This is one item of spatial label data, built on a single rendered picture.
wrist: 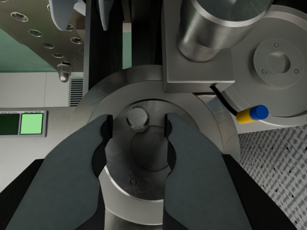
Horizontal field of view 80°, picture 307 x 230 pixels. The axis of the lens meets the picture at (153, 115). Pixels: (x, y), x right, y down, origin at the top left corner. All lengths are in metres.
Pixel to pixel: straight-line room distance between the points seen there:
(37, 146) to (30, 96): 2.89
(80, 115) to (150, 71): 0.07
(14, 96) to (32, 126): 3.01
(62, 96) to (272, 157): 3.05
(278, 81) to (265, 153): 0.16
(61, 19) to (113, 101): 0.09
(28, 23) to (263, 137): 0.44
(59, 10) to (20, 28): 0.25
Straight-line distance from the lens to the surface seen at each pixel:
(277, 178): 0.32
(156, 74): 0.17
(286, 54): 0.22
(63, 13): 0.21
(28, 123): 0.57
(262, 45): 0.21
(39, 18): 0.40
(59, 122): 0.54
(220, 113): 0.17
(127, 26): 0.61
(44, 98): 3.31
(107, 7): 0.20
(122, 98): 0.16
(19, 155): 0.58
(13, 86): 3.62
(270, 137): 0.33
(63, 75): 0.55
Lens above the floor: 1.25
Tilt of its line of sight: 9 degrees down
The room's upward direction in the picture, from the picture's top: 179 degrees clockwise
